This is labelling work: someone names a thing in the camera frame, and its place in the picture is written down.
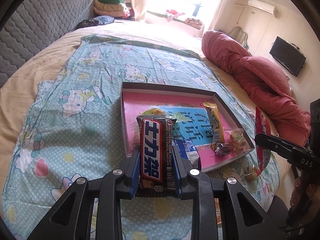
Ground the dark chocolate bar packet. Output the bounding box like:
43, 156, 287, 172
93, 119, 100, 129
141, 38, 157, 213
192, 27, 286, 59
136, 114, 178, 198

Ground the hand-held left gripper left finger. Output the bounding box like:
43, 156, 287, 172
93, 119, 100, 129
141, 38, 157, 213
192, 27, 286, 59
26, 145, 142, 240

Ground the black television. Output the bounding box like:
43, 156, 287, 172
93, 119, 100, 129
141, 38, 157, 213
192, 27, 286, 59
269, 36, 307, 77

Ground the beige curtain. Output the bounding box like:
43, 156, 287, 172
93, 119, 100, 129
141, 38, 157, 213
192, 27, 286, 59
207, 0, 240, 33
127, 0, 155, 22

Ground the green pastry packet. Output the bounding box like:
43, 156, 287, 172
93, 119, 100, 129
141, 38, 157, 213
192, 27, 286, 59
141, 107, 167, 118

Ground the white air conditioner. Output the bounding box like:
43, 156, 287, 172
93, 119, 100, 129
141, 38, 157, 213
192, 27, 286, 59
247, 0, 278, 18

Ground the grey quilted headboard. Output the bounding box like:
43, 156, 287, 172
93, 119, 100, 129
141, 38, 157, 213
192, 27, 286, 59
0, 0, 99, 88

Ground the dark patterned cloth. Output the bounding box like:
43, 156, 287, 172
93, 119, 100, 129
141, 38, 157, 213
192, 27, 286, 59
75, 15, 115, 30

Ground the yellow snack packet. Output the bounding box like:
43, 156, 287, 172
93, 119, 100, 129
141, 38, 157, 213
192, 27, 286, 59
202, 101, 227, 150

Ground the floral patterned cloth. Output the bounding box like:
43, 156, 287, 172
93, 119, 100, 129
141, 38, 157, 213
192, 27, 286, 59
185, 17, 204, 29

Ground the red and white cloth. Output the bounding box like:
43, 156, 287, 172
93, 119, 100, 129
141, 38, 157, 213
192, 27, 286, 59
164, 9, 183, 22

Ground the green label cake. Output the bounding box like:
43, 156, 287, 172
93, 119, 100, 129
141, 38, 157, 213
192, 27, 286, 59
229, 128, 248, 153

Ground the dark candy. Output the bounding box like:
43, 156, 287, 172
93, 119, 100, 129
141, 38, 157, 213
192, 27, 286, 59
214, 142, 232, 157

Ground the stack of folded clothes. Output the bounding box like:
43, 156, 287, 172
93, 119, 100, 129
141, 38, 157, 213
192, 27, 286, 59
94, 0, 135, 19

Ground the small brown wrapped candy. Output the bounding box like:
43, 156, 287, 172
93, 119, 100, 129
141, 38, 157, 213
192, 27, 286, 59
245, 166, 262, 182

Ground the person's right hand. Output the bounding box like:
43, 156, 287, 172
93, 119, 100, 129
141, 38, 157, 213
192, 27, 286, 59
290, 177, 312, 210

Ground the shallow cardboard box tray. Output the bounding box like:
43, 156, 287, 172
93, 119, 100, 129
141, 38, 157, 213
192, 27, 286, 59
120, 81, 255, 173

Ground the cartoon cat printed blanket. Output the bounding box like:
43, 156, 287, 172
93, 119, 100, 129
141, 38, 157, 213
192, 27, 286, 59
0, 34, 282, 240

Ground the red quilt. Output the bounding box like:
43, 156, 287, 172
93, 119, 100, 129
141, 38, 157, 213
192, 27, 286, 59
201, 29, 312, 147

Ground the orange brown snack packet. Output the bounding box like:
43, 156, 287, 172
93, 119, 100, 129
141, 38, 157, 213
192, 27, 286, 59
214, 197, 223, 225

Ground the beige bed sheet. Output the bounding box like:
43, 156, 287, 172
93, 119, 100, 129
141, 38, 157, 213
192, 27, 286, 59
0, 17, 300, 205

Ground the white wall cable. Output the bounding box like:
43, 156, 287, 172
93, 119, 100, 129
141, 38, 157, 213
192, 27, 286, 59
231, 26, 250, 48

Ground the blue biscuit packet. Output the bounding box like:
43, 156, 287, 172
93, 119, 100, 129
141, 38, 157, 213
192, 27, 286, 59
174, 139, 200, 169

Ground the pink book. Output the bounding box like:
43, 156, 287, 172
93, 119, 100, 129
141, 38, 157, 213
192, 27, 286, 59
124, 91, 247, 169

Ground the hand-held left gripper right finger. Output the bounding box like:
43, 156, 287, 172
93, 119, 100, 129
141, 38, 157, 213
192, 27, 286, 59
172, 145, 278, 240

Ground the red snack packet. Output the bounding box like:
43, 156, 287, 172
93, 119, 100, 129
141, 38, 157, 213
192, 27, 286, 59
254, 106, 272, 175

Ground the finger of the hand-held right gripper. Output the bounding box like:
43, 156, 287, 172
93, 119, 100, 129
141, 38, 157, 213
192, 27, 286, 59
254, 133, 320, 172

